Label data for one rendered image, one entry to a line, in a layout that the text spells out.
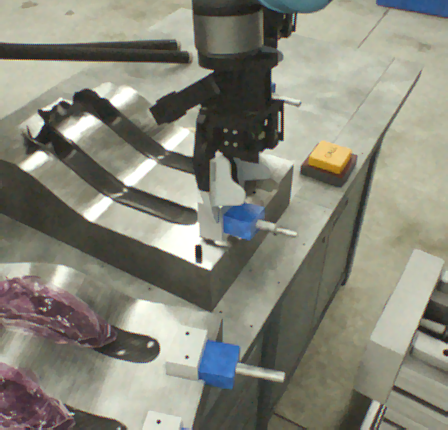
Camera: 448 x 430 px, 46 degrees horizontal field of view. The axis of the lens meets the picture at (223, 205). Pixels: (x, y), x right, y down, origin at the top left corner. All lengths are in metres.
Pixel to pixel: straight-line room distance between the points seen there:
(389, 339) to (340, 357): 1.18
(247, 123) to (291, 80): 0.69
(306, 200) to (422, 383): 0.47
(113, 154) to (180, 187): 0.13
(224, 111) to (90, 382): 0.34
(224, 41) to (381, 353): 0.34
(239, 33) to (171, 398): 0.40
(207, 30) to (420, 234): 1.64
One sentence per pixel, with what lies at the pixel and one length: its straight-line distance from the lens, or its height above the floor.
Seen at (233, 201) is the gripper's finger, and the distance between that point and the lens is 0.64.
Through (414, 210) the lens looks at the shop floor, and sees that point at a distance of 2.21.
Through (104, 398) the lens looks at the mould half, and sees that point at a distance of 0.64.
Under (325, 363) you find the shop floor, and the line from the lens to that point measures 1.68.
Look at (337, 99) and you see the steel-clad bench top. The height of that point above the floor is 0.80.
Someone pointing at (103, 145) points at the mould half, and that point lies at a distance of 0.87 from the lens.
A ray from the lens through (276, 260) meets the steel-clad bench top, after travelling 0.82.
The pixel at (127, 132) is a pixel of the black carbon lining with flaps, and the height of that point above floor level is 0.91.
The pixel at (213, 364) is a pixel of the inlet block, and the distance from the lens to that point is 0.63.
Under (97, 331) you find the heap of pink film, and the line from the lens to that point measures 0.66.
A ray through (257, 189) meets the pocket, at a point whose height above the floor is 0.86.
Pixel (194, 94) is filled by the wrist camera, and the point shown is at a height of 1.09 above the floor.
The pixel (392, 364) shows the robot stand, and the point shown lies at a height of 0.97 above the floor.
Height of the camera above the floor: 1.40
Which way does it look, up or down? 42 degrees down
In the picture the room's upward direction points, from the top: straight up
